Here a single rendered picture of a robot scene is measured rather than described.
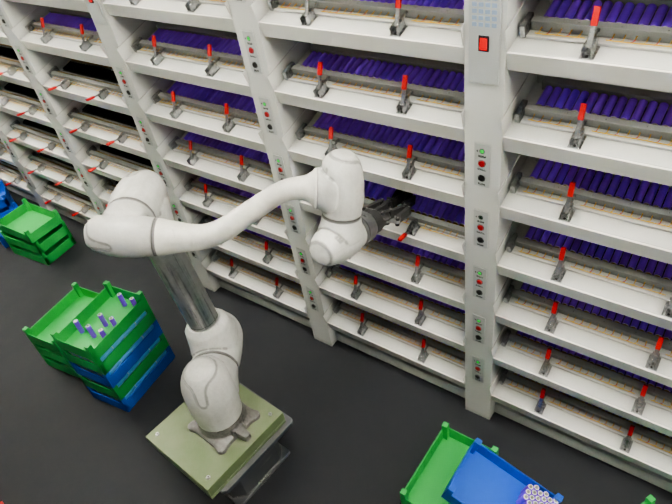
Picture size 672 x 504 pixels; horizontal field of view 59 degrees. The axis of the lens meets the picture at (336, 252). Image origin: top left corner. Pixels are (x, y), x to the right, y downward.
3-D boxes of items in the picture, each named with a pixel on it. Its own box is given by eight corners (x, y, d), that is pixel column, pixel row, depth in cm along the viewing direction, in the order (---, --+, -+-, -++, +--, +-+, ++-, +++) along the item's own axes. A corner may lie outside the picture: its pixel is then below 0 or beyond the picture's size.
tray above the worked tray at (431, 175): (466, 208, 157) (460, 173, 146) (292, 160, 188) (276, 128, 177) (498, 154, 164) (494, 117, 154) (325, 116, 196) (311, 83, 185)
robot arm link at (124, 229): (147, 228, 143) (159, 198, 154) (71, 227, 143) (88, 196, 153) (155, 269, 152) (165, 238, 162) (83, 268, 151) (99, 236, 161)
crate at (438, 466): (457, 537, 181) (457, 526, 176) (400, 504, 192) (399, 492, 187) (498, 460, 198) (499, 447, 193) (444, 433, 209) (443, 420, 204)
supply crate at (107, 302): (96, 362, 215) (87, 348, 210) (58, 347, 224) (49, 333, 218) (149, 305, 234) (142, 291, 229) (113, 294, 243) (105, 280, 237)
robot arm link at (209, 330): (201, 387, 201) (210, 339, 218) (246, 379, 198) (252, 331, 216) (88, 206, 154) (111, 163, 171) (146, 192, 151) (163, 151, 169)
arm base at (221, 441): (229, 462, 184) (224, 453, 180) (186, 428, 197) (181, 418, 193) (270, 421, 193) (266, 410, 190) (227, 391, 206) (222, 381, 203)
